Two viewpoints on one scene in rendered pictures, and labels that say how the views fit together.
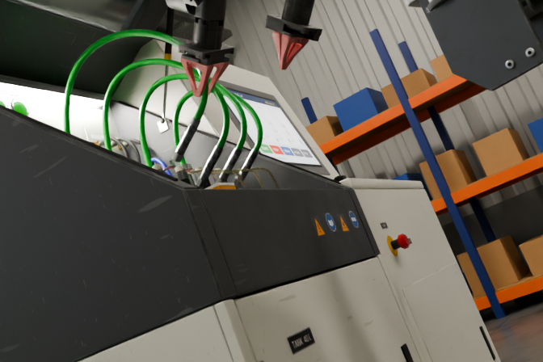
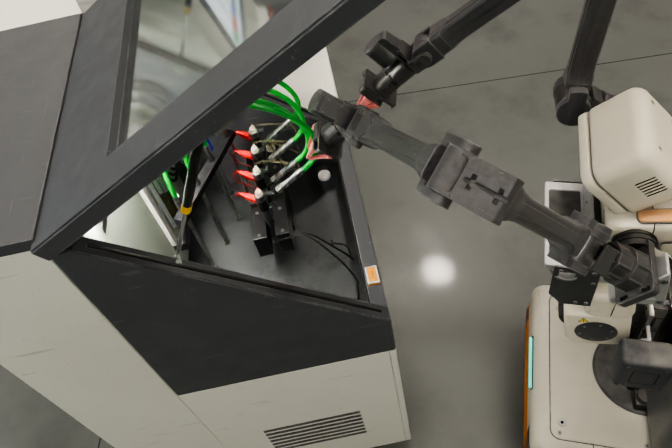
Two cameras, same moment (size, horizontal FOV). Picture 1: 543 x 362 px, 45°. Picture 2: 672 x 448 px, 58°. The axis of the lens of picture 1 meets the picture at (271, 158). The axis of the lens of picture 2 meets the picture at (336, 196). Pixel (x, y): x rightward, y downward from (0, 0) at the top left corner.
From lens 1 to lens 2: 1.59 m
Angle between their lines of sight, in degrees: 65
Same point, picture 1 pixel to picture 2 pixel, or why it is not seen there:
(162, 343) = (353, 362)
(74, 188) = (312, 321)
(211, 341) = (382, 359)
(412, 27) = not seen: outside the picture
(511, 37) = (582, 297)
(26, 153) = (273, 308)
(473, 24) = (571, 288)
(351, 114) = not seen: outside the picture
